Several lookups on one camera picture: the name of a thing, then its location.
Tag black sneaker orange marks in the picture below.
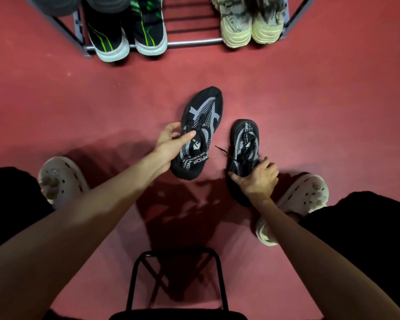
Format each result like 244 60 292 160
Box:
83 0 132 14
28 0 82 17

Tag black sneaker green stripes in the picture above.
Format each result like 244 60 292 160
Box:
83 0 131 63
130 0 168 56

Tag grey metal shoe rack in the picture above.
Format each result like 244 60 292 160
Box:
21 0 319 59

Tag person's cream clog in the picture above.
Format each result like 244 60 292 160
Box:
37 156 91 210
256 173 330 247

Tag person's right forearm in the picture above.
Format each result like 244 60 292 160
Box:
253 196 400 320

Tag black folding stool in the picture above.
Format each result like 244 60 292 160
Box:
108 247 249 320

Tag person's right hand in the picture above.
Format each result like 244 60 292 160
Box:
228 156 280 205

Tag beige sneaker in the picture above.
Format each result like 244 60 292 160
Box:
210 0 253 49
252 0 286 45

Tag dark grey sneaker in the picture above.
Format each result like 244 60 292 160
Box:
170 86 224 181

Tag person's left hand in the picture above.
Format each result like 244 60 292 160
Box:
152 121 197 176

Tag black sneaker white pattern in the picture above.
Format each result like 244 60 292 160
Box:
226 119 260 207

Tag person's right cream clog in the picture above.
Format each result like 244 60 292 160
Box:
256 173 330 247

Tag person's black trousers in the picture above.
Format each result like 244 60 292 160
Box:
0 167 400 320

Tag person's left forearm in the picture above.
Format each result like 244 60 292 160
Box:
0 153 167 320

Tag person's left cream clog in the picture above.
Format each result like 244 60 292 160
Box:
37 156 91 210

